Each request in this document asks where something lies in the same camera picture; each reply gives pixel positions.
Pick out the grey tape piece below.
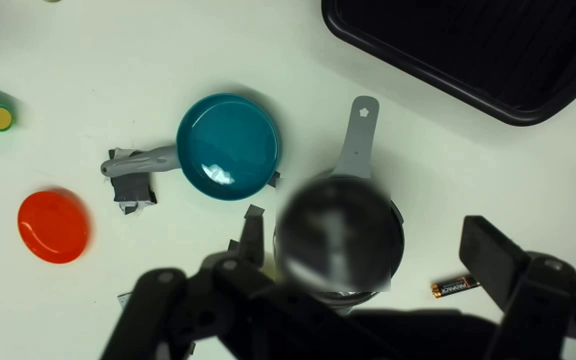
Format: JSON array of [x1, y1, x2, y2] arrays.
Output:
[[110, 173, 157, 213]]

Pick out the transparent glass pot lid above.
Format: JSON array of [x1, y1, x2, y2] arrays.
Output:
[[274, 182, 404, 304]]

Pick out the black grill tray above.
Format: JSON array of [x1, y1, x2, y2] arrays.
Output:
[[321, 0, 576, 125]]

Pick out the red plastic disc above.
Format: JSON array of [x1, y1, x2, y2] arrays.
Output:
[[15, 187, 92, 263]]

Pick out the black pot grey handle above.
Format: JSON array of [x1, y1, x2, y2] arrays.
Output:
[[274, 95, 404, 307]]

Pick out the small blue pan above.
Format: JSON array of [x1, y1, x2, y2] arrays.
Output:
[[99, 94, 282, 200]]

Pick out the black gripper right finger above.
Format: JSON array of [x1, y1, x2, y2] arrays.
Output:
[[458, 216, 576, 360]]

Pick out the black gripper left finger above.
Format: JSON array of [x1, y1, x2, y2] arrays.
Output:
[[99, 205, 274, 360]]

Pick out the small battery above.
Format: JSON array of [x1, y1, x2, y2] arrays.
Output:
[[429, 274, 479, 298]]

